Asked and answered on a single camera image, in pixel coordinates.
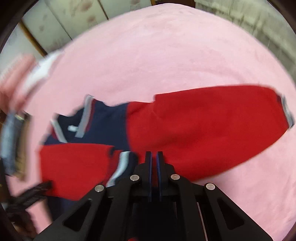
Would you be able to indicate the blue grey folded cloth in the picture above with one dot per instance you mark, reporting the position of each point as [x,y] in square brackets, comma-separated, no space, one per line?
[14,135]

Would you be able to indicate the red and navy sweater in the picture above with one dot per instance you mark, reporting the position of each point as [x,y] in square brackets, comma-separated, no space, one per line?
[201,132]

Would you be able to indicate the floral wardrobe doors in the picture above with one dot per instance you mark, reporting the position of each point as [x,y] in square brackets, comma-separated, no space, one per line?
[41,27]

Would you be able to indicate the white lace curtain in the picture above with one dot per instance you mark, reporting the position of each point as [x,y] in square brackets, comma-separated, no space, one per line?
[262,21]

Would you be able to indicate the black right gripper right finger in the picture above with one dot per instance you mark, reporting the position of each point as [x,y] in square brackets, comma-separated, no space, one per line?
[205,211]

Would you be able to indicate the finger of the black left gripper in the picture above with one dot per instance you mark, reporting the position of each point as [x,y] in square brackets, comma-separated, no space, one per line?
[26,199]

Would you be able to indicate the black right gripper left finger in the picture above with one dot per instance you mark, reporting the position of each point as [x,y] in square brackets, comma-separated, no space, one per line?
[120,212]

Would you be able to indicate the pink bed blanket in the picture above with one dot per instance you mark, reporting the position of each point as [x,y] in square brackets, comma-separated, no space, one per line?
[168,48]

